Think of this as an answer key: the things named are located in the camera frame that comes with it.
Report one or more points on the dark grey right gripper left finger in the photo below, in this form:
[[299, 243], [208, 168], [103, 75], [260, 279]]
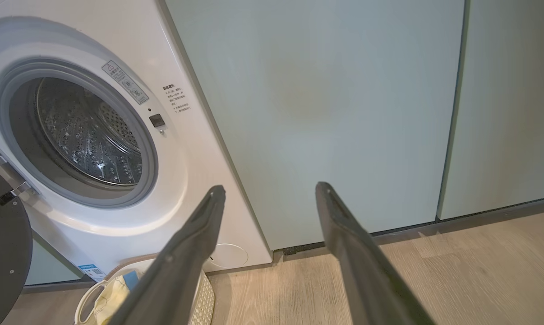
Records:
[[177, 271]]

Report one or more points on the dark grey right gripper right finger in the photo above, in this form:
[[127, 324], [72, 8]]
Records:
[[366, 280]]

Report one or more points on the dark grey round glass door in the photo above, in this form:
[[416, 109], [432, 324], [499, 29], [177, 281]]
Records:
[[6, 253]]

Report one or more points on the cream perforated laundry basket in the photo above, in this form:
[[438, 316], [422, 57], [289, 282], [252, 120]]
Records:
[[206, 302]]

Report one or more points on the white washing machine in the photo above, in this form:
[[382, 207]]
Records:
[[186, 180]]

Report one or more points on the black door latch socket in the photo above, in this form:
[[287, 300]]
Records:
[[157, 121]]

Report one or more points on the wide pale green cabinet door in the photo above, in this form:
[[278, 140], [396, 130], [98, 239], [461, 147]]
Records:
[[321, 113]]

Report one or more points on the metal door hinge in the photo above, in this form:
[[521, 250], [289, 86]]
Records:
[[10, 178]]

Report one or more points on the grey rubber door gasket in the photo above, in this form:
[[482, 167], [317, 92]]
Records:
[[19, 135]]

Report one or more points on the narrow pale green cabinet door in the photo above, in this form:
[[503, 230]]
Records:
[[506, 113]]

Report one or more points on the round white filter cover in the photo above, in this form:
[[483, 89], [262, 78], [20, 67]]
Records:
[[231, 256]]

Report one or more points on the blue energy label sticker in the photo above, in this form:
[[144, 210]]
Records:
[[91, 272]]

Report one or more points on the perforated steel drum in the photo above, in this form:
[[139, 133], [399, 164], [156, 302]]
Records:
[[87, 135]]

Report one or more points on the printed notice text label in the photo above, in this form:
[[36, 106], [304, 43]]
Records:
[[176, 98]]

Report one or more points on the grey warning sticker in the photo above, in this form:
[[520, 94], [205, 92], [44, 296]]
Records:
[[125, 82]]

